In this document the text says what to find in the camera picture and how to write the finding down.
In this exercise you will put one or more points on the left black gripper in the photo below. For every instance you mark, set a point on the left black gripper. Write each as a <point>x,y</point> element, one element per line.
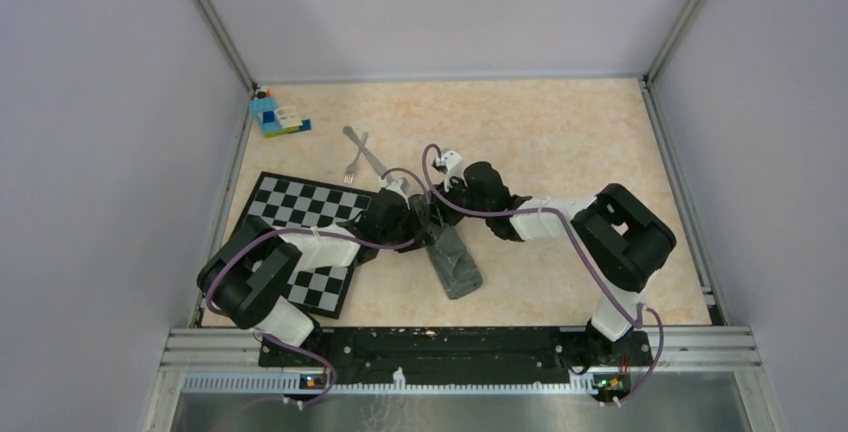
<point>412,221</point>

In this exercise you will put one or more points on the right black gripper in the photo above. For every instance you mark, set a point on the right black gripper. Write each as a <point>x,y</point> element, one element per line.
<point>442,214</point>

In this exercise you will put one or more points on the grey cloth napkin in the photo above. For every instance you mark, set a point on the grey cloth napkin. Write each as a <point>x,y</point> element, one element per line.
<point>454,265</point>

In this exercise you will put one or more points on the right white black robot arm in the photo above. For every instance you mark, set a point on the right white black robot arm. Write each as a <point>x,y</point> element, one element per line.
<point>621,242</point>

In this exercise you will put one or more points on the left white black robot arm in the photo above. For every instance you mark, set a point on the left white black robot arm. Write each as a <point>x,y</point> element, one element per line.
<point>244,280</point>

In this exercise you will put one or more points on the silver fork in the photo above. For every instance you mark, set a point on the silver fork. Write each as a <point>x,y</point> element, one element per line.
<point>352,168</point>

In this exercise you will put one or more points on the silver table knife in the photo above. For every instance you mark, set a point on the silver table knife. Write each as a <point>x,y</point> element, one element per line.
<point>376,164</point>

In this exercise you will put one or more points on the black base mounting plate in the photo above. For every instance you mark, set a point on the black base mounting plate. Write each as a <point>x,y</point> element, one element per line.
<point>464,355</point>

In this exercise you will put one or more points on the colourful toy brick block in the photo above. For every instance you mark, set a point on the colourful toy brick block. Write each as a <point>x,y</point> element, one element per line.
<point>273,119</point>

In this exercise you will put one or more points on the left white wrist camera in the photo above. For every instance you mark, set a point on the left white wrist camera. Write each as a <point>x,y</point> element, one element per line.
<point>399,186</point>

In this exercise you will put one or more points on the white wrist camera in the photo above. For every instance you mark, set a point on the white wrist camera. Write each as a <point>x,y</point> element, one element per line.
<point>451,165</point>
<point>399,186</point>

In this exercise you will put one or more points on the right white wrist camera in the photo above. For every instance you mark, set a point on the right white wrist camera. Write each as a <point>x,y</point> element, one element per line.
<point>451,165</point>

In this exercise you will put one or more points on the grey slotted cable duct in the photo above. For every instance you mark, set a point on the grey slotted cable duct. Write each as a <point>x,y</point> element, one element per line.
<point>308,384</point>

